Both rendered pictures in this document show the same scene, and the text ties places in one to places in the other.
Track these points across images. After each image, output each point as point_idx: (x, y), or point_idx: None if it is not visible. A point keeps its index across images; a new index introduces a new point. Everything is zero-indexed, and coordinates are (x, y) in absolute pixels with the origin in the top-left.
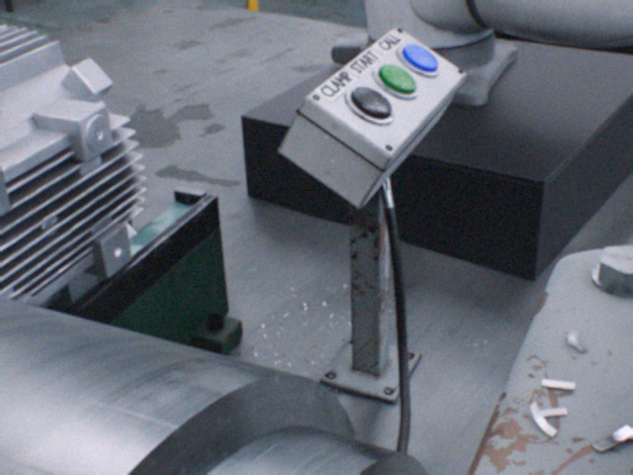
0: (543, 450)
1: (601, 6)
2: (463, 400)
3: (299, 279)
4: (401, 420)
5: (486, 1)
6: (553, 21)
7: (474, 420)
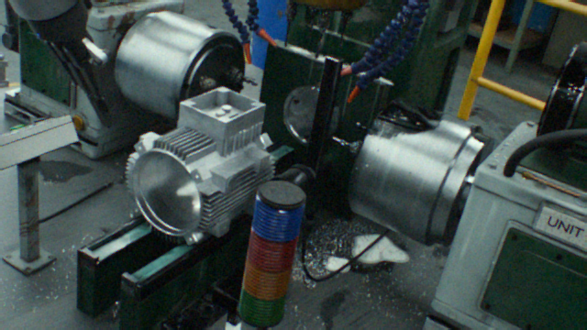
0: (125, 8)
1: None
2: (3, 238)
3: (23, 320)
4: (43, 220)
5: None
6: None
7: (7, 231)
